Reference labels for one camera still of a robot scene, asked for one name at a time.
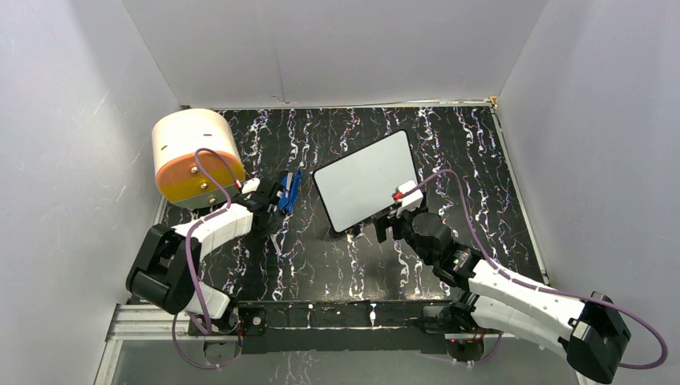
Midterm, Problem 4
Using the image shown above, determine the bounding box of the small black-framed whiteboard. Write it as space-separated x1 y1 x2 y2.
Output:
313 130 418 233

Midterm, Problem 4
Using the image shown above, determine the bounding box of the white whiteboard marker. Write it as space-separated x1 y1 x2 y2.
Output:
269 234 282 257

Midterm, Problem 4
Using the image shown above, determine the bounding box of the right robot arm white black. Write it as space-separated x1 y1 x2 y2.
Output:
374 209 631 384

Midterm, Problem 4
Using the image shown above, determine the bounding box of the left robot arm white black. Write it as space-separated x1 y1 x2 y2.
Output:
125 180 286 334

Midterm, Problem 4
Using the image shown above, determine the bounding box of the blue stapler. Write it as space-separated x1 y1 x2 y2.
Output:
277 169 302 215

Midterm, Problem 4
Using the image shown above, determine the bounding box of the cream orange cylindrical drum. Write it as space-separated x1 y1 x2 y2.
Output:
152 108 246 210

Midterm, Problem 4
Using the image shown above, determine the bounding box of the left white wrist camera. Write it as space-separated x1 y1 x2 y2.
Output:
234 177 261 195

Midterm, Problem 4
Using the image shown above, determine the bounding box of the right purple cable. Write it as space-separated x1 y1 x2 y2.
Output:
399 168 670 371

